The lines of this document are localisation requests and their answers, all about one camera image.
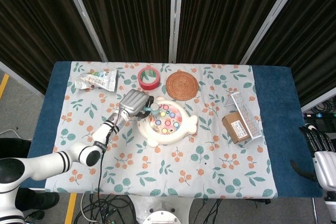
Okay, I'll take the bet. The black power strip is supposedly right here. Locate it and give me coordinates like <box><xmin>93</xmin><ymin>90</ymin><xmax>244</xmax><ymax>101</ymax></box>
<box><xmin>301</xmin><ymin>112</ymin><xmax>336</xmax><ymax>120</ymax></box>

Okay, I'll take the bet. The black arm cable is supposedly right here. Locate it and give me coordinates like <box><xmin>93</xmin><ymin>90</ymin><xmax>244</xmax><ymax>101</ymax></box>
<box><xmin>96</xmin><ymin>123</ymin><xmax>119</xmax><ymax>224</ymax></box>

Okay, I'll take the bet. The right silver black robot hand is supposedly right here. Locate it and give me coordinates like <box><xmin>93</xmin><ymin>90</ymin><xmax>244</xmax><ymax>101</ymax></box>
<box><xmin>290</xmin><ymin>125</ymin><xmax>336</xmax><ymax>191</ymax></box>

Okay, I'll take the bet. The black floor cable bundle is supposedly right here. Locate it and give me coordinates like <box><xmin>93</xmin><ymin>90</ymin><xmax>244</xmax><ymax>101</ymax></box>
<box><xmin>73</xmin><ymin>194</ymin><xmax>140</xmax><ymax>224</ymax></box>
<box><xmin>194</xmin><ymin>198</ymin><xmax>271</xmax><ymax>224</ymax></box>

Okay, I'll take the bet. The white floor cable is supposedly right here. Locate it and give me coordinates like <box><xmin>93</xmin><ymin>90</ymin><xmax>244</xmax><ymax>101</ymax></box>
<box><xmin>0</xmin><ymin>129</ymin><xmax>19</xmax><ymax>137</ymax></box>

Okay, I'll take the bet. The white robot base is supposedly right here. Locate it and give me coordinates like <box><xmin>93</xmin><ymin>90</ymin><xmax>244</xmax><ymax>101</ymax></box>
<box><xmin>130</xmin><ymin>194</ymin><xmax>195</xmax><ymax>224</ymax></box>

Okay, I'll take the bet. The red tape roll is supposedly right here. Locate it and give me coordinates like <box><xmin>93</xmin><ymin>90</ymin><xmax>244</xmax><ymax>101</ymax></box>
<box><xmin>137</xmin><ymin>67</ymin><xmax>160</xmax><ymax>90</ymax></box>

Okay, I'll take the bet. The round woven rattan coaster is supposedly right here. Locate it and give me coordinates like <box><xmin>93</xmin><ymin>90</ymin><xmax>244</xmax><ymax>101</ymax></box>
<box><xmin>165</xmin><ymin>70</ymin><xmax>200</xmax><ymax>101</ymax></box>

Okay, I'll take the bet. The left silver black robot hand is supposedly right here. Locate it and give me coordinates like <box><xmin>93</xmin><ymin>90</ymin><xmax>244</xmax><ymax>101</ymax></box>
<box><xmin>119</xmin><ymin>89</ymin><xmax>156</xmax><ymax>121</ymax></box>

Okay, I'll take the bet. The blue table cover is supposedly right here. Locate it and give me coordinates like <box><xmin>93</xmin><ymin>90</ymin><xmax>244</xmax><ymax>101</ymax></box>
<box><xmin>20</xmin><ymin>61</ymin><xmax>322</xmax><ymax>198</ymax></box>

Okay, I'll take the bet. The teal toy fishing rod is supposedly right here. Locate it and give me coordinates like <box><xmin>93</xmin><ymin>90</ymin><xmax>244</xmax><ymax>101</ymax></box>
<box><xmin>143</xmin><ymin>103</ymin><xmax>161</xmax><ymax>116</ymax></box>

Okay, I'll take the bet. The crumpled foil snack packet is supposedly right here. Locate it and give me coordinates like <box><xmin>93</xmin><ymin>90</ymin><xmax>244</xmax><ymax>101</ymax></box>
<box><xmin>75</xmin><ymin>69</ymin><xmax>118</xmax><ymax>93</ymax></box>

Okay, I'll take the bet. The floral print tablecloth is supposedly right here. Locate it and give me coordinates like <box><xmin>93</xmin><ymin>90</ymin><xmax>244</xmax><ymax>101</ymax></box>
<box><xmin>44</xmin><ymin>61</ymin><xmax>279</xmax><ymax>200</ymax></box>

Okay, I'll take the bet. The brown cardboard box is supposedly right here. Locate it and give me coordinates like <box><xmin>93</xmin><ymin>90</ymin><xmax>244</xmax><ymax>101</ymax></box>
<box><xmin>222</xmin><ymin>111</ymin><xmax>251</xmax><ymax>145</ymax></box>

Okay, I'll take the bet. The black shoe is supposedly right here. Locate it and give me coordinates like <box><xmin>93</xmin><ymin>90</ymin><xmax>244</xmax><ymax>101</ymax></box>
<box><xmin>24</xmin><ymin>210</ymin><xmax>46</xmax><ymax>221</ymax></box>
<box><xmin>15</xmin><ymin>188</ymin><xmax>60</xmax><ymax>212</ymax></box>

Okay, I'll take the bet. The fish-shaped fishing toy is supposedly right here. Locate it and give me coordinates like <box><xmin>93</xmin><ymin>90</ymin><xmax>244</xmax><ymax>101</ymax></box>
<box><xmin>137</xmin><ymin>96</ymin><xmax>198</xmax><ymax>148</ymax></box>

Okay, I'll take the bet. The aluminium partition post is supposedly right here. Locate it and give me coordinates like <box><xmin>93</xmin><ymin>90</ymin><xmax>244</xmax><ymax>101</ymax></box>
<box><xmin>301</xmin><ymin>94</ymin><xmax>336</xmax><ymax>112</ymax></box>
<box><xmin>239</xmin><ymin>0</ymin><xmax>308</xmax><ymax>65</ymax></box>
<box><xmin>167</xmin><ymin>0</ymin><xmax>184</xmax><ymax>63</ymax></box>
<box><xmin>59</xmin><ymin>0</ymin><xmax>109</xmax><ymax>62</ymax></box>
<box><xmin>0</xmin><ymin>60</ymin><xmax>46</xmax><ymax>97</ymax></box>

